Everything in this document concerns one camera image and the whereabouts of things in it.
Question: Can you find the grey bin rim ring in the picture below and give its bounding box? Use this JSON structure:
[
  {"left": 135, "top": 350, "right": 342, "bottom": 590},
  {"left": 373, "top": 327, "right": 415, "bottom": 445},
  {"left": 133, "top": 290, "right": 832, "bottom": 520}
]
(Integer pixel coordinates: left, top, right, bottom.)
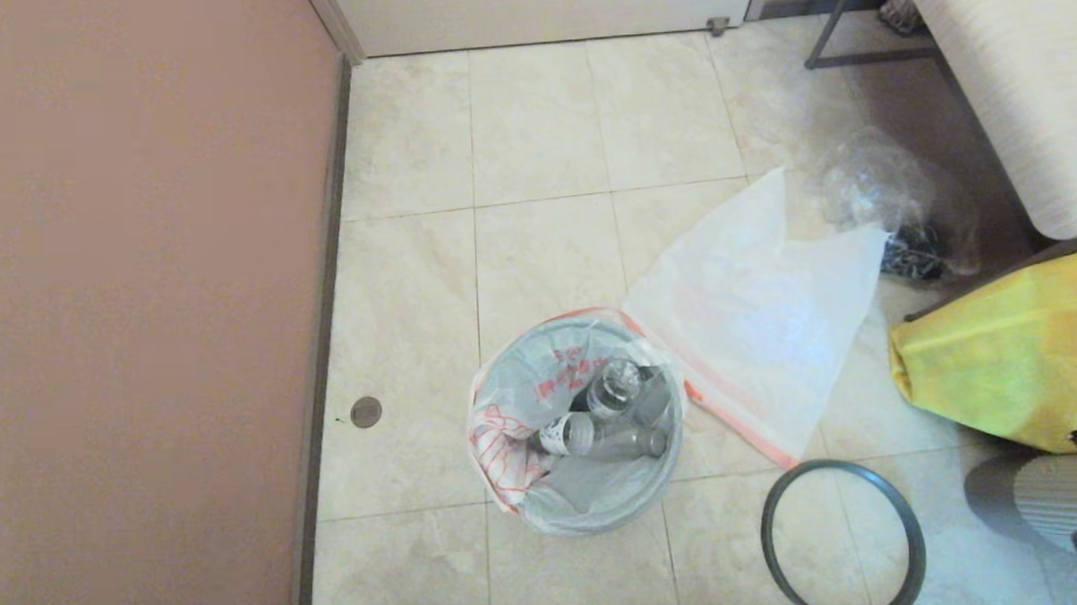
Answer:
[{"left": 759, "top": 456, "right": 928, "bottom": 605}]

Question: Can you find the black round trash bin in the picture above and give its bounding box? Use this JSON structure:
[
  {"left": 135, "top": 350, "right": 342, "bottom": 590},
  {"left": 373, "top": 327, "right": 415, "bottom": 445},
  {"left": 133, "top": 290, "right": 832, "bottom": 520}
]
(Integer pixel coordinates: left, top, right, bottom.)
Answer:
[{"left": 467, "top": 308, "right": 688, "bottom": 539}]

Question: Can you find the white red-printed trash bag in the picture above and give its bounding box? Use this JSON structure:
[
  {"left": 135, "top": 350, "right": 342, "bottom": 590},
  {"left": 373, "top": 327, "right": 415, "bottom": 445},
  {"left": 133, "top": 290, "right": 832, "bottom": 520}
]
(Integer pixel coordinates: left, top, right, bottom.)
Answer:
[{"left": 461, "top": 304, "right": 691, "bottom": 541}]

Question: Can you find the yellow fabric bag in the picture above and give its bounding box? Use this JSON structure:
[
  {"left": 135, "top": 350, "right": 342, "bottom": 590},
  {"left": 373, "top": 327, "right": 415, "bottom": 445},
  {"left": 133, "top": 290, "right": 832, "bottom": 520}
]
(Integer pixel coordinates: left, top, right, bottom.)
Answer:
[{"left": 886, "top": 246, "right": 1077, "bottom": 461}]

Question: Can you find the crumpled clear plastic bag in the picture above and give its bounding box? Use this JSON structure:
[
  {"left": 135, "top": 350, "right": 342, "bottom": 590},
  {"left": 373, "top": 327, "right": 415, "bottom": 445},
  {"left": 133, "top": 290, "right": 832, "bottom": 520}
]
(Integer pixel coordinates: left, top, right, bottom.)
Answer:
[{"left": 815, "top": 126, "right": 982, "bottom": 285}]

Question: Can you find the white ribbed bin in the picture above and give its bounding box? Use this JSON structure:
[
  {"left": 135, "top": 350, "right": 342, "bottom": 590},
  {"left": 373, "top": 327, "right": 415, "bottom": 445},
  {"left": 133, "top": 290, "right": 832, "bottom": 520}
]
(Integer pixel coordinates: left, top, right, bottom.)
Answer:
[{"left": 1010, "top": 452, "right": 1077, "bottom": 558}]

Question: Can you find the black crumpled item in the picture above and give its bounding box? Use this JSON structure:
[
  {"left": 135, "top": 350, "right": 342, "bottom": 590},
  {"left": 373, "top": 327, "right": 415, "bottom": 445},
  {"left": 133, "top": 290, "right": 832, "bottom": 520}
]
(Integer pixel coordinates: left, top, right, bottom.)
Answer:
[{"left": 876, "top": 224, "right": 946, "bottom": 285}]

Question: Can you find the white ribbed table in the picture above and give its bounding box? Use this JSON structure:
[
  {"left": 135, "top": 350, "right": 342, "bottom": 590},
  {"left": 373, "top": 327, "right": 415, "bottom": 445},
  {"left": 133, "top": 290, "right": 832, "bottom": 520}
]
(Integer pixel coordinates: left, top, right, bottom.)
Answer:
[{"left": 891, "top": 0, "right": 1077, "bottom": 246}]

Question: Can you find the clear plastic bottle white label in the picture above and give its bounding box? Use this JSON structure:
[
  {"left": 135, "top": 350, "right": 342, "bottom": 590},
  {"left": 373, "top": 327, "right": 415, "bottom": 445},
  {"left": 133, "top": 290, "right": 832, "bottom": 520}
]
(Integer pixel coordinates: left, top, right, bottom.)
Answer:
[{"left": 536, "top": 408, "right": 669, "bottom": 464}]

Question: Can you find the clear plastic bottle dark label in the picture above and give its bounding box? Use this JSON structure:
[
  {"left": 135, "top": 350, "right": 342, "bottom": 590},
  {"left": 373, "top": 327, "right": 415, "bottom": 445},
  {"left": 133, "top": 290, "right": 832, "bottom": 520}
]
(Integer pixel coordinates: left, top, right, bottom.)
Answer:
[{"left": 579, "top": 357, "right": 648, "bottom": 424}]

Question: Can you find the grey cloth bundle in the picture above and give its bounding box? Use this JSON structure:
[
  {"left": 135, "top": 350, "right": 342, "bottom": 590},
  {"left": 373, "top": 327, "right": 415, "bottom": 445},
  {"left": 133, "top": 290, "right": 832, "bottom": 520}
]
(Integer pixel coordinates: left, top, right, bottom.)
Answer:
[{"left": 877, "top": 0, "right": 924, "bottom": 39}]

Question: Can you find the white door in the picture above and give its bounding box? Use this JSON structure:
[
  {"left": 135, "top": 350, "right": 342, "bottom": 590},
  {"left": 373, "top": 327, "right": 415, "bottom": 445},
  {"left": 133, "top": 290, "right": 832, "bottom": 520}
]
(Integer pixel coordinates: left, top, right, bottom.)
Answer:
[{"left": 327, "top": 0, "right": 764, "bottom": 62}]

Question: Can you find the white pink-drawstring trash bag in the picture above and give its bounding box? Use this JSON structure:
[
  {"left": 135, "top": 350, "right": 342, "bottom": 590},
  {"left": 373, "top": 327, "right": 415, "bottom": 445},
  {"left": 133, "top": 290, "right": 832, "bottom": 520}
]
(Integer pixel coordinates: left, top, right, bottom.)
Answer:
[{"left": 617, "top": 163, "right": 897, "bottom": 475}]

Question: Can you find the dark metal table frame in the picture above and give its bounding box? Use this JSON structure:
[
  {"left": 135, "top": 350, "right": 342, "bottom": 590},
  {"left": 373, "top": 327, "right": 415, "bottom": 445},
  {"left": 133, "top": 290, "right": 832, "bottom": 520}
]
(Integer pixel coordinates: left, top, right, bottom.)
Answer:
[{"left": 800, "top": 0, "right": 944, "bottom": 72}]

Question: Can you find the white door frame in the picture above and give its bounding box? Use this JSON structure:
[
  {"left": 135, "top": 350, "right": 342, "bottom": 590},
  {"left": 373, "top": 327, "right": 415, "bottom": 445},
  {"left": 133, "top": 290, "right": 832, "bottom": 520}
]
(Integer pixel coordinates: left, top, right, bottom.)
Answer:
[{"left": 303, "top": 0, "right": 368, "bottom": 70}]

